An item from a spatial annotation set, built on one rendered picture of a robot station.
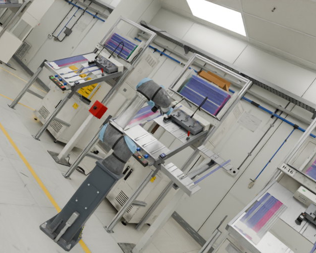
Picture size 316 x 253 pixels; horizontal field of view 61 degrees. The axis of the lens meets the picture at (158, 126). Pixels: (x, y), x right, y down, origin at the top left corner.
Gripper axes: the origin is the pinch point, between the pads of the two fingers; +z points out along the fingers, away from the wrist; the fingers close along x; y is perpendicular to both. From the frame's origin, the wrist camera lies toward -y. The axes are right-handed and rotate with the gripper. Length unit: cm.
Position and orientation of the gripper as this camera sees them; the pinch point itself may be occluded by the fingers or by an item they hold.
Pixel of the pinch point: (161, 114)
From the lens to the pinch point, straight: 251.0
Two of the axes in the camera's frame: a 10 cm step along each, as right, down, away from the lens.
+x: -6.0, -6.1, 5.1
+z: 1.0, 5.8, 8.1
